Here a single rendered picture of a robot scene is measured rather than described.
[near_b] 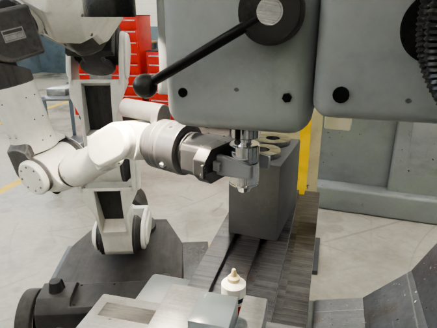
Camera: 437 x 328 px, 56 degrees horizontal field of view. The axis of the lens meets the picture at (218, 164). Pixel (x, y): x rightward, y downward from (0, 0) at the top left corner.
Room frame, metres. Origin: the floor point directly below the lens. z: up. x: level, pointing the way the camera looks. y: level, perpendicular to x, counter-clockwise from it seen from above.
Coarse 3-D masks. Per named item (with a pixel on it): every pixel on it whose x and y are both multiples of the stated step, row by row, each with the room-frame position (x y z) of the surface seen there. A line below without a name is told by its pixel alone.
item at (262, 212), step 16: (272, 144) 0.95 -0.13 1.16; (288, 144) 0.97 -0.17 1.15; (272, 160) 0.86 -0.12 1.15; (288, 160) 0.89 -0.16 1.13; (272, 176) 0.83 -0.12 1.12; (288, 176) 0.90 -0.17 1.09; (240, 192) 0.86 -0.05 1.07; (256, 192) 0.84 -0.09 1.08; (272, 192) 0.83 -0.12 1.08; (288, 192) 0.92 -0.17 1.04; (240, 208) 0.86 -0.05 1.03; (256, 208) 0.84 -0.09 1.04; (272, 208) 0.83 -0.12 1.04; (288, 208) 0.93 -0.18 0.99; (240, 224) 0.86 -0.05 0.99; (256, 224) 0.84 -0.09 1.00; (272, 224) 0.83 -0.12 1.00; (272, 240) 0.83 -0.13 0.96
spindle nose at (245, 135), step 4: (232, 132) 0.58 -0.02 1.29; (244, 132) 0.57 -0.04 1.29; (248, 132) 0.57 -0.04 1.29; (252, 132) 0.57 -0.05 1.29; (256, 132) 0.58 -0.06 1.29; (260, 132) 0.59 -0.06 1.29; (232, 136) 0.58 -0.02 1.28; (244, 136) 0.57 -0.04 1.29; (248, 136) 0.57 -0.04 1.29; (252, 136) 0.57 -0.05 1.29; (256, 136) 0.58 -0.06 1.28; (260, 136) 0.59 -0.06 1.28
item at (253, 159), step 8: (232, 152) 0.58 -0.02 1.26; (256, 152) 0.58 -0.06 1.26; (248, 160) 0.57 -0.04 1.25; (256, 160) 0.58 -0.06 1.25; (256, 168) 0.58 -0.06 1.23; (256, 176) 0.58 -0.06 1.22; (232, 184) 0.58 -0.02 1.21; (240, 184) 0.57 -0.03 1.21; (248, 184) 0.57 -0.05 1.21; (256, 184) 0.58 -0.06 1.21
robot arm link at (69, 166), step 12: (60, 144) 0.86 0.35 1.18; (72, 144) 0.87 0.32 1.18; (36, 156) 0.80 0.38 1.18; (48, 156) 0.81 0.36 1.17; (60, 156) 0.82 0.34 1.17; (72, 156) 0.78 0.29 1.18; (84, 156) 0.75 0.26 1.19; (48, 168) 0.78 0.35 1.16; (60, 168) 0.79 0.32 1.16; (72, 168) 0.77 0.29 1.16; (84, 168) 0.75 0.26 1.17; (60, 180) 0.79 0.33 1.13; (72, 180) 0.77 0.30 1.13; (84, 180) 0.77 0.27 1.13
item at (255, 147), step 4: (252, 140) 0.61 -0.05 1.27; (232, 144) 0.58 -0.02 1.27; (240, 144) 0.58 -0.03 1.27; (248, 144) 0.58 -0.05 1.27; (252, 144) 0.58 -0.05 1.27; (256, 144) 0.58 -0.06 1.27; (232, 148) 0.58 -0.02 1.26; (236, 148) 0.57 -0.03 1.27; (240, 148) 0.57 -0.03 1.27; (244, 148) 0.57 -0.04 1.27; (248, 148) 0.57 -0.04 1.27; (252, 148) 0.57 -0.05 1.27; (256, 148) 0.58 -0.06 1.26; (236, 152) 0.57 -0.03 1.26; (240, 152) 0.57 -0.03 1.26; (244, 152) 0.57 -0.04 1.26; (248, 152) 0.57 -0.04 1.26; (252, 152) 0.57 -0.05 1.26
